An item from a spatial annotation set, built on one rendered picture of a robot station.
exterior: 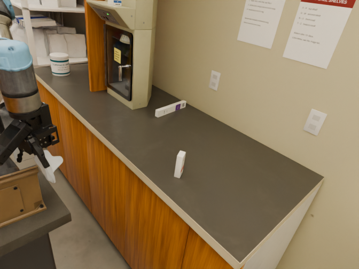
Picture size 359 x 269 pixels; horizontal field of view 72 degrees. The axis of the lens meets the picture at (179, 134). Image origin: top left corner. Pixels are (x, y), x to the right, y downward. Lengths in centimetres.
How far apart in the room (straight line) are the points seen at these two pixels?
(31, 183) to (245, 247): 69
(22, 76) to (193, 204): 67
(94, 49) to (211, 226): 131
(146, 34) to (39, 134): 94
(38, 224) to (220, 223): 59
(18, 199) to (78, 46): 203
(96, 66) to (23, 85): 117
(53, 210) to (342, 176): 122
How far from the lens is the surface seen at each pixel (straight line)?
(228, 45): 153
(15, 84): 65
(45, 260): 115
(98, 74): 182
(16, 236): 92
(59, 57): 210
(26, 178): 87
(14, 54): 64
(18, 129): 70
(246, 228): 95
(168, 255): 126
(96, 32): 175
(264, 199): 108
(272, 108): 141
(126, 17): 141
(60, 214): 94
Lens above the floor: 162
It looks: 30 degrees down
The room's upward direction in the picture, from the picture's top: 8 degrees clockwise
